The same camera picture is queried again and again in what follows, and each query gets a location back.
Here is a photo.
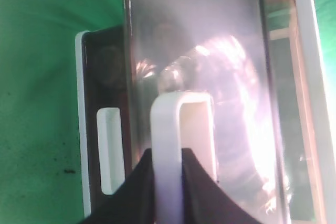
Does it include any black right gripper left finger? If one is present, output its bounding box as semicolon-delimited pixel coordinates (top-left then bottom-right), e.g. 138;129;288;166
80;148;155;224

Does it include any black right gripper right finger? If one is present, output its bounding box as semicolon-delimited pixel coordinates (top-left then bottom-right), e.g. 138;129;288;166
182;148;259;224

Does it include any translucent purple drawer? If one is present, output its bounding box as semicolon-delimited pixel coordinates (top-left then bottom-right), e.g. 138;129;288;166
75;26;132;216
124;0;289;223

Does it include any green cloth cover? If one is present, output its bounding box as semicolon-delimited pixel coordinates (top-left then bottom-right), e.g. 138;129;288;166
1;0;335;223

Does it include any white plastic drawer cabinet frame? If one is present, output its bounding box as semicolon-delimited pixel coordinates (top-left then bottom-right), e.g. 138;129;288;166
75;0;329;224

